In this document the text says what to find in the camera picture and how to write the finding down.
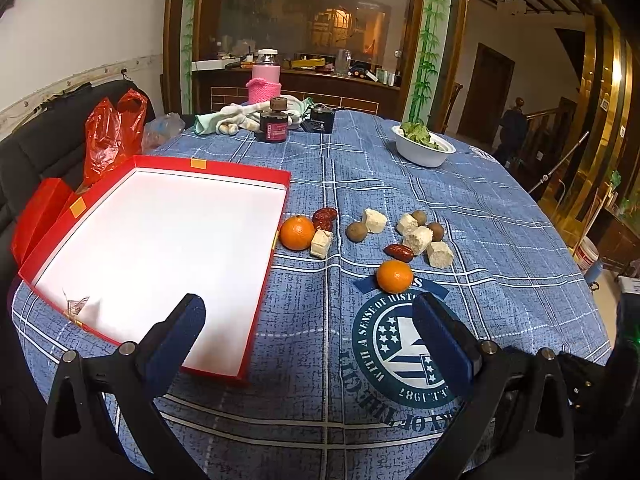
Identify orange mandarin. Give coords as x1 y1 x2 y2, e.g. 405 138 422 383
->
279 216 316 252
375 260 413 294

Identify red jujube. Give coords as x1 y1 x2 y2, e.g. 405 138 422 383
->
311 207 337 232
383 244 414 263

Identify brown longan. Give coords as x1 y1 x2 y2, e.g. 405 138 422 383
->
427 222 445 242
345 221 369 243
411 210 427 226

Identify white yam piece small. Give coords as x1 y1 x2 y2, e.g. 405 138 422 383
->
396 214 419 235

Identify red gift box tray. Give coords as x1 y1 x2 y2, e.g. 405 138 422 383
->
20 156 291 382

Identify red box lid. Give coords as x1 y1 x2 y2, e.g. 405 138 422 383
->
11 178 78 266

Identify blue plaid tablecloth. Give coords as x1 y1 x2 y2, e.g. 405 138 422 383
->
10 109 613 480

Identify black leather sofa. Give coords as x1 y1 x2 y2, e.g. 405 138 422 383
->
1 79 137 394

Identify red plastic bag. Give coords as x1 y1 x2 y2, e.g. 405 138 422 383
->
82 89 149 188

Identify white bowl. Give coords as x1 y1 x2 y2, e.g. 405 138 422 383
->
392 125 457 168

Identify clear plastic bag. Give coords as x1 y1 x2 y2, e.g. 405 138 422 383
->
141 113 186 154

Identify green leaves in bowl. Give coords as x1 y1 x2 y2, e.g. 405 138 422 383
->
400 120 439 150

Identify white green cloth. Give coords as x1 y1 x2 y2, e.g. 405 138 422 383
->
189 94 314 136

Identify dark jar with pink label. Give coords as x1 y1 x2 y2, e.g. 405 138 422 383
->
256 96 288 143

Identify wooden sideboard cabinet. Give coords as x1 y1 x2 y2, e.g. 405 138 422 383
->
159 56 404 118

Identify black small box device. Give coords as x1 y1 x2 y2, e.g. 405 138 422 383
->
302 103 335 134

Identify pink thermos bottle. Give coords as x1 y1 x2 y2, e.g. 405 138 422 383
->
245 48 282 104

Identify glass pitcher on cabinet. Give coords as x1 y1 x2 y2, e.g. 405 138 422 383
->
334 49 352 77

